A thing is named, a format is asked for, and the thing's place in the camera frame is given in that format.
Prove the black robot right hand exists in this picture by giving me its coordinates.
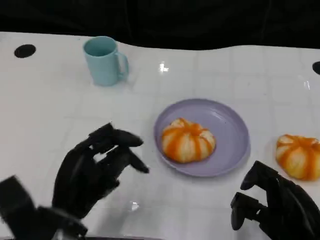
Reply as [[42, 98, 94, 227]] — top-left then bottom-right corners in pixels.
[[230, 160, 320, 240]]

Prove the pale green mug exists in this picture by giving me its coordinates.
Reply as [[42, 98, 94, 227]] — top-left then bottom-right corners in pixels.
[[82, 36, 130, 87]]

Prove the orange and white bread roll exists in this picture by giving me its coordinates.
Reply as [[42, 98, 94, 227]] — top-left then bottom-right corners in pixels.
[[275, 134, 320, 182], [161, 117, 217, 165]]

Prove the lilac plate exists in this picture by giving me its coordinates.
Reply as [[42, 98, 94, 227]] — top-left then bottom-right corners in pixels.
[[153, 98, 251, 178]]

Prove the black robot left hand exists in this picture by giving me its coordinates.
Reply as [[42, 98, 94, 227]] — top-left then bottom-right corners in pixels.
[[51, 122, 150, 220]]

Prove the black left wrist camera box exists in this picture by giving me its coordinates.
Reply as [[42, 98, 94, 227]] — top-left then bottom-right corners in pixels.
[[0, 175, 39, 232]]

